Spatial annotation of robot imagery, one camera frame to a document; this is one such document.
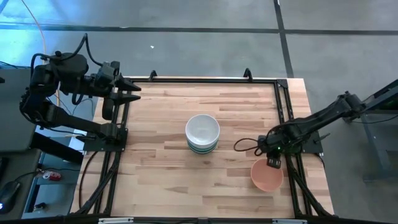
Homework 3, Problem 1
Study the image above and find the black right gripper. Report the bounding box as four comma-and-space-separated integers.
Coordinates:
266, 149, 283, 169

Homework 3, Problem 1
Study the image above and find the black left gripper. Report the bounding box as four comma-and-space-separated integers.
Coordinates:
91, 60, 142, 121

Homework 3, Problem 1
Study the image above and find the peach bowl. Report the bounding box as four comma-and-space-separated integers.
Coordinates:
250, 158, 284, 193

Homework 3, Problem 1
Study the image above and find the dark green bowl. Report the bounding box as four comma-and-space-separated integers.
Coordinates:
188, 146, 218, 156

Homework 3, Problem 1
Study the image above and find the grey side table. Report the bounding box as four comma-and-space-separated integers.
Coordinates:
343, 79, 398, 183

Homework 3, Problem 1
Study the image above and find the red and white gadget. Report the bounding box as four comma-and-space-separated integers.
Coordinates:
42, 170, 62, 182

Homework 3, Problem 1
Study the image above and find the dark grey laptop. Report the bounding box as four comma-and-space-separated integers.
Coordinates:
0, 68, 39, 154

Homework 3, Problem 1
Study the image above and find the black computer mouse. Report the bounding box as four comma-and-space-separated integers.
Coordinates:
0, 180, 21, 215

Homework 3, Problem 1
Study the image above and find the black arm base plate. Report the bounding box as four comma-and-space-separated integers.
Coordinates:
297, 130, 325, 156
83, 129, 129, 153

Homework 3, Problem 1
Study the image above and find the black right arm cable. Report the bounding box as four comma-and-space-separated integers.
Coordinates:
233, 137, 266, 157

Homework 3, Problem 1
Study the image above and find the silver mounting bracket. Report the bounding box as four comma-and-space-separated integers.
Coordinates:
272, 218, 308, 224
98, 217, 135, 224

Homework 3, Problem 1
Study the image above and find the black aluminium table frame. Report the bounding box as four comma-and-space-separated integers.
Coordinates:
70, 77, 335, 219

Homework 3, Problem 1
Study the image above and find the black desk bracket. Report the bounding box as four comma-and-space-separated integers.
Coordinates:
29, 132, 85, 166

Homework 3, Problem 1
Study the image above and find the yellow cable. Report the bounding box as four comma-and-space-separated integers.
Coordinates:
21, 0, 62, 116

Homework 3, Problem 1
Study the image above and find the thick black floor cable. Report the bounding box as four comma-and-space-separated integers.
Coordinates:
78, 151, 99, 210

